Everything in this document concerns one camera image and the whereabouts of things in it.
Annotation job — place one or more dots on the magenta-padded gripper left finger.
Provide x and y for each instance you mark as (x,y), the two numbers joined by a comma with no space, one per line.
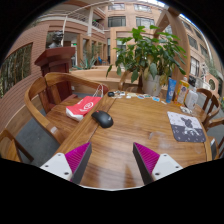
(58,164)

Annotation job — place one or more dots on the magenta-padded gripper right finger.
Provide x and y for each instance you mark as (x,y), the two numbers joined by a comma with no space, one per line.
(165,165)

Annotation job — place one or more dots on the black computer mouse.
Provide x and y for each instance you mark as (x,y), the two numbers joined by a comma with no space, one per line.
(102,119)

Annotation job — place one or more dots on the grey bear-print mouse pad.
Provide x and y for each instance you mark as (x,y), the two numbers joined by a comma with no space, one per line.
(186,128)

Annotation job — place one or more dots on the black flat case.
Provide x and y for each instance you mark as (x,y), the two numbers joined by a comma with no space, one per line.
(213,148)

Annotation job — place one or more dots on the clear plastic sticker packet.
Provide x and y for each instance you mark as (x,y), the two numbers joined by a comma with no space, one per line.
(186,110)

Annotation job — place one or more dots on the red paper bag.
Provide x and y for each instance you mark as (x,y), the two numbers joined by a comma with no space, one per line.
(81,107)

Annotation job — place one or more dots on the small white sticker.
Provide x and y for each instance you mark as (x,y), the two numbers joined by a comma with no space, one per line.
(163,102)

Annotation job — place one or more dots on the white pump bottle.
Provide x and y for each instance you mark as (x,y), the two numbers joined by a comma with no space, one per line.
(191,100)

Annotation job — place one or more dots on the blue squeeze tube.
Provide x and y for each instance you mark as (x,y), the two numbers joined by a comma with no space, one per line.
(171,90)

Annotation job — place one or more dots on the pale yellow sticker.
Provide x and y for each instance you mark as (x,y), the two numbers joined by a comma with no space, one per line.
(131,95)

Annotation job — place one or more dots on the small black round object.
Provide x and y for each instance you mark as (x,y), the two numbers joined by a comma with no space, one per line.
(111,94)

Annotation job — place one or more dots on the wooden panel with round opening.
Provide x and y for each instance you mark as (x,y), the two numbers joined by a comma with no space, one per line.
(216,90)

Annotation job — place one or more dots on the wooden planter box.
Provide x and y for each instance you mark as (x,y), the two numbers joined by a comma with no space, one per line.
(93,75)

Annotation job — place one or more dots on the spiky green agave plant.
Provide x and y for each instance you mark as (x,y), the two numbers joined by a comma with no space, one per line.
(86,61)

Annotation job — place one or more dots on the large potted green plant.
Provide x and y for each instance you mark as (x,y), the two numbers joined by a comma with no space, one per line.
(150,56)

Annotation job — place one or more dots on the dark bust statue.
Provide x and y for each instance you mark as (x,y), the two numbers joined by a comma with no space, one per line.
(56,40)

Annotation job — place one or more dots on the dark red wooden pedestal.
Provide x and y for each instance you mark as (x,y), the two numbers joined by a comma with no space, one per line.
(55,61)

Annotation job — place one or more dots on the wooden pergola post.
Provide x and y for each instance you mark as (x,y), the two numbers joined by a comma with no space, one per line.
(181,36)

